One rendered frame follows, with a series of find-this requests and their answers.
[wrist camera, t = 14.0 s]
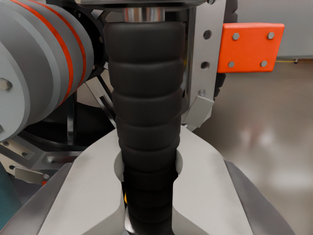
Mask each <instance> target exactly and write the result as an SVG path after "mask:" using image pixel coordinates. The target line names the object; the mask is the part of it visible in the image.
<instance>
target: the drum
mask: <svg viewBox="0 0 313 235"><path fill-rule="evenodd" d="M93 65H94V51H93V46H92V43H91V40H90V37H89V35H88V33H87V32H86V30H85V29H84V27H83V26H82V24H81V23H80V22H79V21H78V20H77V19H76V18H75V17H74V16H73V15H72V14H70V13H69V12H68V11H66V10H65V9H63V8H61V7H59V6H56V5H49V4H45V3H42V2H37V1H32V0H0V143H2V142H5V141H8V140H10V139H11V138H13V137H15V136H16V135H17V134H18V133H20V132H21V131H22V130H23V129H24V128H26V127H27V126H28V125H30V124H34V123H37V122H39V121H41V120H43V119H44V118H45V117H47V116H48V115H49V114H50V113H51V112H52V111H54V110H55V109H56V108H57V107H58V106H60V105H61V104H62V103H63V102H64V101H65V100H66V99H67V98H68V97H69V96H70V95H72V94H73V93H74V92H75V91H76V90H77V89H78V88H79V87H80V86H81V85H82V84H83V83H84V82H85V81H86V80H87V79H88V77H89V76H90V74H91V72H92V68H93Z"/></svg>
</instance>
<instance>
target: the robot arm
mask: <svg viewBox="0 0 313 235"><path fill-rule="evenodd" d="M179 136H180V143H179V146H178V147H177V154H176V161H175V166H176V171H177V173H178V174H179V176H178V178H177V179H176V180H175V181H174V183H173V200H172V230H173V233H174V234H175V235H296V234H295V232H294V231H293V229H292V228H291V227H290V225H289V224H288V222H287V221H286V220H285V219H284V217H283V216H282V215H281V213H280V212H279V211H278V210H277V209H276V207H275V206H274V205H273V204H272V203H271V202H270V201H269V200H268V199H267V198H266V197H265V196H264V195H263V194H262V193H261V192H260V191H259V189H258V188H257V187H256V186H255V185H254V184H253V183H252V182H251V181H250V180H249V179H248V178H247V177H246V175H245V174H244V173H243V172H242V171H241V170H240V169H239V168H238V167H237V166H236V165H235V164H234V163H233V162H232V160H226V159H225V158H224V157H223V156H222V155H221V154H220V153H219V152H218V151H217V150H216V149H215V148H214V147H213V146H211V145H210V144H209V143H207V142H206V141H204V140H203V139H201V138H200V137H199V136H197V135H196V134H194V133H193V132H191V131H189V130H188V129H186V128H185V127H183V126H182V125H181V132H180V135H179ZM118 140H119V137H118V135H117V129H114V130H113V131H111V132H110V133H108V134H107V135H105V136H104V137H102V138H101V139H99V140H97V141H96V142H94V143H93V144H92V145H91V146H89V147H88V148H87V149H86V150H84V151H83V152H82V153H81V154H80V155H79V156H78V157H77V158H76V159H75V160H74V161H73V162H72V163H65V164H64V165H63V166H62V167H61V168H60V169H59V170H58V171H57V172H56V173H55V174H54V175H53V176H52V177H51V178H50V179H49V180H48V181H47V182H46V183H45V184H44V185H43V186H42V187H41V188H40V189H39V190H38V191H37V192H36V193H35V194H34V195H33V196H32V197H31V198H30V199H29V200H28V201H27V202H26V203H25V204H24V205H23V206H22V207H21V208H20V209H19V210H18V211H17V212H16V213H15V215H14V216H13V217H12V218H11V219H10V220H9V221H8V222H7V224H6V225H5V226H4V227H3V228H2V230H1V231H0V235H121V234H122V232H123V230H124V217H125V205H124V199H123V193H122V184H121V182H120V180H119V179H120V177H121V175H122V173H123V172H124V166H125V163H124V162H123V159H122V150H121V148H120V146H119V143H118Z"/></svg>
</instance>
